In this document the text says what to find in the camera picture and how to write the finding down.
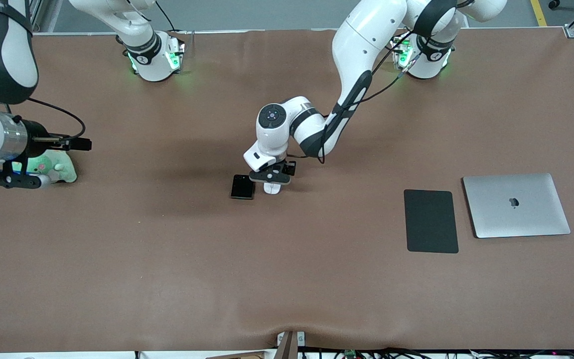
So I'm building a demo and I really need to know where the green dinosaur plush toy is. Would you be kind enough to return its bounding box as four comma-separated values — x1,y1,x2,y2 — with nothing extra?
12,150,78,185

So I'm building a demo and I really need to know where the black mouse pad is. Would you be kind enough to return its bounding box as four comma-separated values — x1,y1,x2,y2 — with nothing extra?
404,189,459,254

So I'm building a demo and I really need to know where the grey bracket with brown post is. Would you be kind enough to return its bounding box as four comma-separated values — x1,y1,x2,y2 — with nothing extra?
276,330,307,359

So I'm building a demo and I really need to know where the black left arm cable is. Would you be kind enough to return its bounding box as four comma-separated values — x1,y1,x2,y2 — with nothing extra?
287,30,420,165

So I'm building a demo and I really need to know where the black flip phone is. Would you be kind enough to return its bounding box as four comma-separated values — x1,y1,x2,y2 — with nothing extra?
231,174,256,200

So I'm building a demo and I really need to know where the brown table cover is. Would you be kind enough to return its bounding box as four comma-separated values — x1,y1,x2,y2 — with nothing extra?
0,27,574,353

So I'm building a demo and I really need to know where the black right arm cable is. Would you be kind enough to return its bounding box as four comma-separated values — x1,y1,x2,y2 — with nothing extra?
8,97,87,145

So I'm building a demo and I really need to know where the silver closed laptop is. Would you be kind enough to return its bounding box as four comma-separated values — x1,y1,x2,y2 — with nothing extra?
462,173,571,239

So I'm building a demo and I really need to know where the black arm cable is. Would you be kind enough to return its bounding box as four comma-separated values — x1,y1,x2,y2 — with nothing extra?
287,30,420,165
8,97,87,145

